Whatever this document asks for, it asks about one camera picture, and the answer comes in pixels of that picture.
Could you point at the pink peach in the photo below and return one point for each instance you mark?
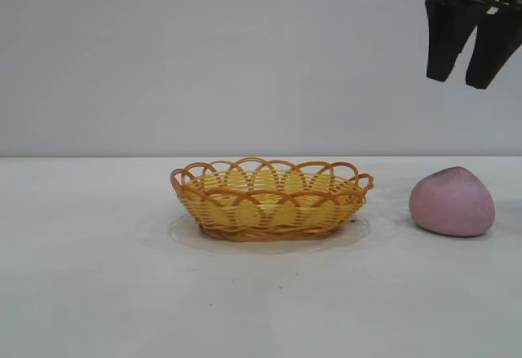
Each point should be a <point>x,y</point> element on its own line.
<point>452,205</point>

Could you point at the clear plastic doily plate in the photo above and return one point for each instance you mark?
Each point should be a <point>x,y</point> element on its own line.
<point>355,231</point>

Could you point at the yellow woven plastic basket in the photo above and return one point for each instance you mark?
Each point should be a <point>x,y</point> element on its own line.
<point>269,215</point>

